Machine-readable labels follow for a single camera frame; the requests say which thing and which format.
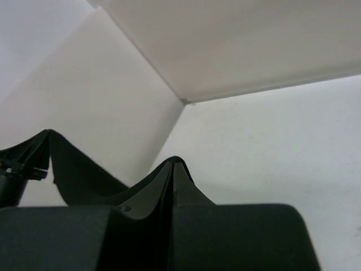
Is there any black tank top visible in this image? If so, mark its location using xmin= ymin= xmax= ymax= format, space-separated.
xmin=49 ymin=130 xmax=190 ymax=206

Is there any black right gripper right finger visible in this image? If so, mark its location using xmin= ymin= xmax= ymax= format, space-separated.
xmin=171 ymin=161 xmax=217 ymax=270

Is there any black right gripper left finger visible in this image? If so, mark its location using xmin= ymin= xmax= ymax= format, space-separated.
xmin=120 ymin=162 xmax=171 ymax=270

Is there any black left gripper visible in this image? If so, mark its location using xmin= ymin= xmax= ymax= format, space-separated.
xmin=1 ymin=130 xmax=50 ymax=208

